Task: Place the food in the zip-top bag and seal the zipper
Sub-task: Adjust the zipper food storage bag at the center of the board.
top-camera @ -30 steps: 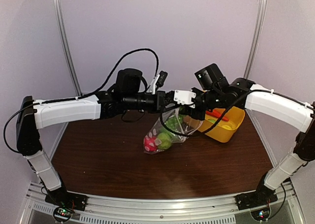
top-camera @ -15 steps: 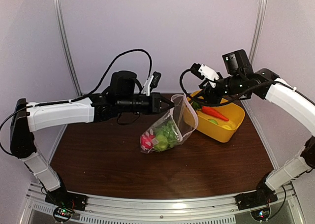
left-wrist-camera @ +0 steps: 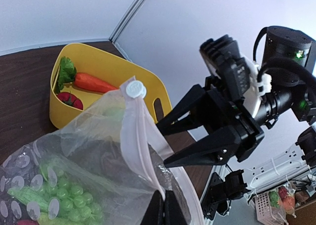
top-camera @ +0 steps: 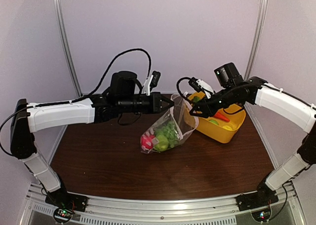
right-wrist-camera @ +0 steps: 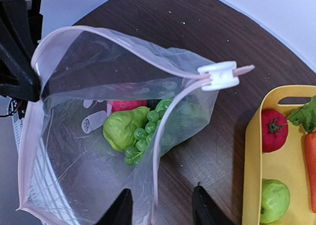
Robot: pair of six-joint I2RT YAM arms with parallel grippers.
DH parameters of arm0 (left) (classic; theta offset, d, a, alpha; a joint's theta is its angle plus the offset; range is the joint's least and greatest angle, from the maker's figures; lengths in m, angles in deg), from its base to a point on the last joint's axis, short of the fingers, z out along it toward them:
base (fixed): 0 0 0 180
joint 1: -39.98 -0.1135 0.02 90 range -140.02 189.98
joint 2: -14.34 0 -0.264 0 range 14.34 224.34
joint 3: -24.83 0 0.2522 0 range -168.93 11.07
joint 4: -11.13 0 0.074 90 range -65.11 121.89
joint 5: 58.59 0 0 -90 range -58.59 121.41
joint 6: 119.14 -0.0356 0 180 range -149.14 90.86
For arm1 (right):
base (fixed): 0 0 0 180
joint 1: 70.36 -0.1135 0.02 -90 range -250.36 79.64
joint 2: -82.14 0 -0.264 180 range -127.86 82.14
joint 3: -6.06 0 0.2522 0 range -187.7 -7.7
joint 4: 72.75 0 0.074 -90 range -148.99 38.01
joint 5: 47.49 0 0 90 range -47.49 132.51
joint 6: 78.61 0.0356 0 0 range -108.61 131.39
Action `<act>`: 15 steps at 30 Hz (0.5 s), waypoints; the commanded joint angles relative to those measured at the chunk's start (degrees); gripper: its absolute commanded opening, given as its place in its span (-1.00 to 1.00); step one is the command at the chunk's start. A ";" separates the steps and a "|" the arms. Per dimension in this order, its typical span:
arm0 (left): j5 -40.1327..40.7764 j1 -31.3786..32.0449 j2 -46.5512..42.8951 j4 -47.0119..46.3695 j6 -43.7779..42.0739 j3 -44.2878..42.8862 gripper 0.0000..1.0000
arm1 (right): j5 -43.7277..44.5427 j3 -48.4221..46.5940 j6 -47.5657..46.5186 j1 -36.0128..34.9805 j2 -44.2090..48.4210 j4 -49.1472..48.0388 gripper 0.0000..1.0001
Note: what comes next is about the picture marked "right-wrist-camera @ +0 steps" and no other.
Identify green toy cucumber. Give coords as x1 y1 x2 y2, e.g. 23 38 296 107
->
155 97 173 118

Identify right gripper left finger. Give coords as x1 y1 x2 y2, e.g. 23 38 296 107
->
95 188 133 225

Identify orange toy carrot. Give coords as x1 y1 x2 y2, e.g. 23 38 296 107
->
287 96 316 213

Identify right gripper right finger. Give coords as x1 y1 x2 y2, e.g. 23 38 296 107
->
192 182 235 225

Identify small red toy tomato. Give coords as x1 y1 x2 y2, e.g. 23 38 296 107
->
261 109 288 153

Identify light green toy squash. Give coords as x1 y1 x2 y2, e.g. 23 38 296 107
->
103 106 150 152

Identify green toy apple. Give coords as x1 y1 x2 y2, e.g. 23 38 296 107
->
260 179 290 224

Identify green toy grapes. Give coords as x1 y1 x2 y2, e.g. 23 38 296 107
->
124 110 161 166

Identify front aluminium rail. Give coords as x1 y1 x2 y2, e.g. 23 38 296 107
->
9 99 27 153

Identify clear zip top bag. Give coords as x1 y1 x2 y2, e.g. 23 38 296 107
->
18 26 254 225

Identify yellow plastic basket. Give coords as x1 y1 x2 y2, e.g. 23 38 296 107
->
242 85 316 225

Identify red toy pepper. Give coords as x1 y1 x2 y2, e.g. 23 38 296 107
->
108 100 148 113

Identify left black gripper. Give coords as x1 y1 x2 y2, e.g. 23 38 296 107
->
0 0 43 102

